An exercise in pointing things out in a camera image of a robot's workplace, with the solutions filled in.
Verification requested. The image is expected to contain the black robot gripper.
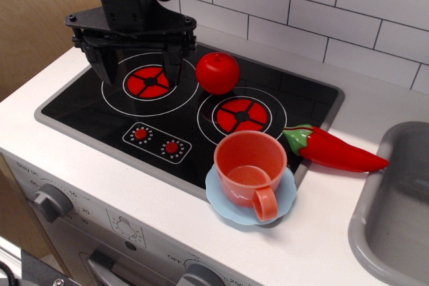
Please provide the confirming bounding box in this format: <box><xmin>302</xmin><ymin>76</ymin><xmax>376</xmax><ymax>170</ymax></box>
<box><xmin>65</xmin><ymin>0</ymin><xmax>196</xmax><ymax>85</ymax></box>

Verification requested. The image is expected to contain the grey oven knob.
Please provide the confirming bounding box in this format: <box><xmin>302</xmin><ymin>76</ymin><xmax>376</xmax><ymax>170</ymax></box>
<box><xmin>176</xmin><ymin>264</ymin><xmax>225</xmax><ymax>286</ymax></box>

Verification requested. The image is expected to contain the black toy stovetop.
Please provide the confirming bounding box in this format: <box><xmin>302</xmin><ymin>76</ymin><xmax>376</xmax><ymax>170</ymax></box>
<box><xmin>35</xmin><ymin>45</ymin><xmax>345</xmax><ymax>199</ymax></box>

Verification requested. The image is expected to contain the black base with screw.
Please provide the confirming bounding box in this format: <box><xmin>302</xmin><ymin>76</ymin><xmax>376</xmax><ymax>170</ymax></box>
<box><xmin>17</xmin><ymin>250</ymin><xmax>78</xmax><ymax>286</ymax></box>

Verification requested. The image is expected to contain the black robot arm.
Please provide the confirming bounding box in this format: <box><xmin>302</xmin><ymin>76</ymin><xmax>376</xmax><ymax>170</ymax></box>
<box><xmin>65</xmin><ymin>0</ymin><xmax>196</xmax><ymax>86</ymax></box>

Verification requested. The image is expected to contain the orange plastic toy cup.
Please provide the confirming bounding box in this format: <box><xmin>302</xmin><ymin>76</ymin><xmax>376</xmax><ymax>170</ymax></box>
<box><xmin>214</xmin><ymin>130</ymin><xmax>288</xmax><ymax>222</ymax></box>

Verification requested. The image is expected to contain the grey toy sink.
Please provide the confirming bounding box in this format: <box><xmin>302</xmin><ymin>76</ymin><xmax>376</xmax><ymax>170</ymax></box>
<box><xmin>348</xmin><ymin>121</ymin><xmax>428</xmax><ymax>285</ymax></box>

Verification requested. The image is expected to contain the grey timer knob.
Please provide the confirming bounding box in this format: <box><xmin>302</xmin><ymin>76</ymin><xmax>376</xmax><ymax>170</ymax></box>
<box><xmin>34</xmin><ymin>184</ymin><xmax>73</xmax><ymax>223</ymax></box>

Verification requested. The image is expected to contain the grey oven door handle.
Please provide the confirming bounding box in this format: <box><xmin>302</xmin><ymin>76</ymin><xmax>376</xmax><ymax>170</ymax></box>
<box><xmin>87</xmin><ymin>251</ymin><xmax>135</xmax><ymax>286</ymax></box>

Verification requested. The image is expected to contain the red toy chili pepper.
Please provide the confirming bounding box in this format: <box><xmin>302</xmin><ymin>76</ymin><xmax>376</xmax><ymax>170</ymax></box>
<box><xmin>283</xmin><ymin>125</ymin><xmax>389</xmax><ymax>172</ymax></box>

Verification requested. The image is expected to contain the light blue toy plate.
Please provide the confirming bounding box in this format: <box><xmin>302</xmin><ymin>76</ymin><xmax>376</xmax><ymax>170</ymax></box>
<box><xmin>205</xmin><ymin>165</ymin><xmax>297</xmax><ymax>226</ymax></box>

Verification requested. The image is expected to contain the red toy apple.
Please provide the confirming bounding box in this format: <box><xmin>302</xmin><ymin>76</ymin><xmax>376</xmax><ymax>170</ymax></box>
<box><xmin>196</xmin><ymin>52</ymin><xmax>241</xmax><ymax>95</ymax></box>

